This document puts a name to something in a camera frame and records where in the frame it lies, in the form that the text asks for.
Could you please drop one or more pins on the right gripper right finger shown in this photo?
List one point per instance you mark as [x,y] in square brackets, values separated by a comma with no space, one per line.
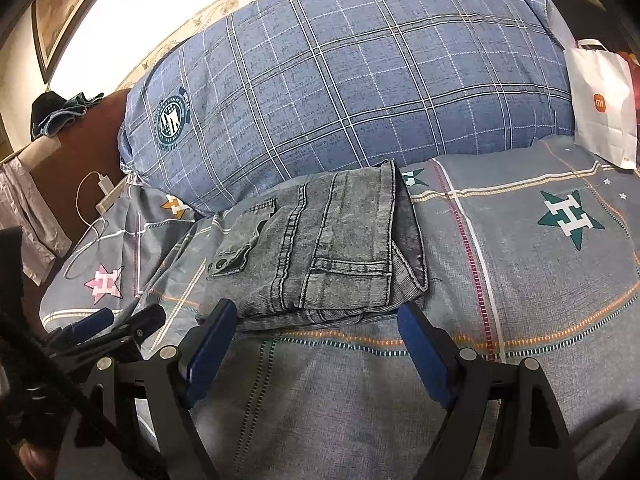
[531,439]

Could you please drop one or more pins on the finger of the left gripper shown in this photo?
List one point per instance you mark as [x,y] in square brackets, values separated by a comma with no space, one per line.
[81,331]
[130,335]

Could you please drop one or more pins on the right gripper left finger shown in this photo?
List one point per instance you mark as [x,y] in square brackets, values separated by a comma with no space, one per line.
[139,425]

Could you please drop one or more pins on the grey denim pants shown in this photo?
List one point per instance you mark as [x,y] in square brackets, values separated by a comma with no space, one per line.
[331,249]

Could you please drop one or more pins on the grey hanging cloth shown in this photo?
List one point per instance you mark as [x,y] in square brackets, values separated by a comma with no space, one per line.
[43,239]

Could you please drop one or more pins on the brown wooden headboard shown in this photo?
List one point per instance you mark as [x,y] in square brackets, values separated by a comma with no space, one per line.
[58,164]

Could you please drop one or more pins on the grey star patterned bedsheet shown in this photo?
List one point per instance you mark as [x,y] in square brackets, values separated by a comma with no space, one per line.
[530,253]

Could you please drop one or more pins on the dark clothes on headboard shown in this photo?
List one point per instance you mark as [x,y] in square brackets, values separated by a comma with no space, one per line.
[51,113]

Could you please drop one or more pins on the white paper shopping bag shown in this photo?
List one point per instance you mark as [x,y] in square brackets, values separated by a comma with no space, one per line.
[602,93]

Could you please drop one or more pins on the blue plaid pillow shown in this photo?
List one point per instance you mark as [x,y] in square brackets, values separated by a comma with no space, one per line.
[284,88]

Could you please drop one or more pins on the white charger with cable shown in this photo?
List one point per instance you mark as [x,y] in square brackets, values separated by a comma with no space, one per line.
[110,192]

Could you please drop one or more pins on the framed wall picture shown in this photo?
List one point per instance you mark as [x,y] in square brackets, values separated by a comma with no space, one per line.
[54,23]

